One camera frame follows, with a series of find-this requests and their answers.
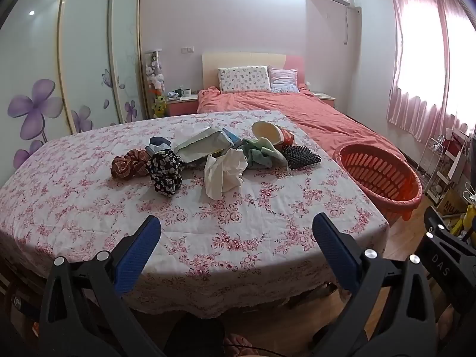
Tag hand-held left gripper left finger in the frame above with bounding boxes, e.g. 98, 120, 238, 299
39, 214, 164, 357

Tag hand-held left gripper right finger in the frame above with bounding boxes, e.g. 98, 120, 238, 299
311, 213, 436, 357

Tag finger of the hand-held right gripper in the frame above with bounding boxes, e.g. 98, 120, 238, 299
414, 206, 476, 318

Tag orange plastic basket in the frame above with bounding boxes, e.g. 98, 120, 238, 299
332, 142, 423, 224

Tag black floral cloth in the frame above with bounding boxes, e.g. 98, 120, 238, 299
146, 149, 185, 198

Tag brown striped scrunchie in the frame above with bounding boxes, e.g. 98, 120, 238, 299
111, 149, 151, 182

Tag black beaded pouch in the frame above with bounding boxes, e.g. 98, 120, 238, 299
282, 145, 322, 170

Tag blue grey cloth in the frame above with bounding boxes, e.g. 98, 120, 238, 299
146, 136, 172, 155

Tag white tissue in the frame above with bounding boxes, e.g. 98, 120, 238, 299
204, 148, 249, 200

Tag green cloth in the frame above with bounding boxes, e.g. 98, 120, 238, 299
242, 137, 289, 170

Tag grey-white garment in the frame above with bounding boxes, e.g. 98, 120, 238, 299
174, 126, 232, 164

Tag red white paper cup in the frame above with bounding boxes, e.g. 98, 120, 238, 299
252, 121, 295, 148

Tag blue packet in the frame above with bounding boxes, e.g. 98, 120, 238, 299
222, 128, 243, 149

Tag cardboard box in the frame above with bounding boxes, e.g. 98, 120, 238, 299
437, 190, 469, 216

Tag pink floral tablecloth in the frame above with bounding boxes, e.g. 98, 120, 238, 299
0, 109, 389, 318

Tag red box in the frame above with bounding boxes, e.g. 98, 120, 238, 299
446, 139, 469, 164

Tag pink striped cloth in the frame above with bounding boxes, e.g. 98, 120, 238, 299
223, 333, 253, 357

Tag bed with salmon cover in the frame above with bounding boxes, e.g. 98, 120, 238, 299
196, 85, 406, 164

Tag yellow plush toy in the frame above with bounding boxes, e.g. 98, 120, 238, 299
152, 95, 168, 119

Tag pink bare nightstand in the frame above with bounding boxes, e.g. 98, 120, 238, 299
310, 92, 336, 109

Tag pink nightstand with clutter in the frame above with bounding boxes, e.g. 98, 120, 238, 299
165, 95, 199, 118

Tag pink curtain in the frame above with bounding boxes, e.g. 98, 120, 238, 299
385, 0, 476, 144

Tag striped pink pillow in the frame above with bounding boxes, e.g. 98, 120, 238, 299
268, 68, 300, 93

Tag hanging plush toys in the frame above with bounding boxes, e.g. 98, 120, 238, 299
144, 49, 166, 99

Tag floral pillow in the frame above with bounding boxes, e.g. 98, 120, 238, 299
217, 66, 272, 93

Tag wardrobe with flower glass doors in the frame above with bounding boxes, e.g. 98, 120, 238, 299
0, 0, 145, 194

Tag beige pink bed headboard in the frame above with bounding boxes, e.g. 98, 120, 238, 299
202, 53, 306, 92

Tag white wire rack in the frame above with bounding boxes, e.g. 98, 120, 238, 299
414, 128, 465, 203

